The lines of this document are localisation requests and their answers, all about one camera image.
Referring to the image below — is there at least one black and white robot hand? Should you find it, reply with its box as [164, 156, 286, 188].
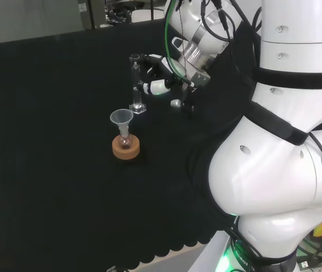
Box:
[138, 53, 211, 117]

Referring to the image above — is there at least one clear glass graduated cylinder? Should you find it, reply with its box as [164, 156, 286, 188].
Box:
[129, 53, 147, 114]

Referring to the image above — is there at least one clear plastic funnel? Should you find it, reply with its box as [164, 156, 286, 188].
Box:
[109, 109, 134, 139]

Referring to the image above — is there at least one round-bottom glass flask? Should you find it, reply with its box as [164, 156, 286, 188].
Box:
[116, 133, 135, 151]

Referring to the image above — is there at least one grey metal cabinet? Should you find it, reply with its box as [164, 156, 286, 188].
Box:
[77, 0, 107, 30]

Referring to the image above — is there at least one black bench cloth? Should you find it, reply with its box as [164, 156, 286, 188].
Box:
[0, 19, 264, 270]

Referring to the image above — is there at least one green cable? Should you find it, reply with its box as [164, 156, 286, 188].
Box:
[164, 0, 192, 83]

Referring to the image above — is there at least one brown cork ring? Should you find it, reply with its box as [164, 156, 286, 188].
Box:
[112, 135, 141, 160]

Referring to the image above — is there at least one black cable bundle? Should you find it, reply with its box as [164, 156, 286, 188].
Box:
[107, 5, 135, 25]

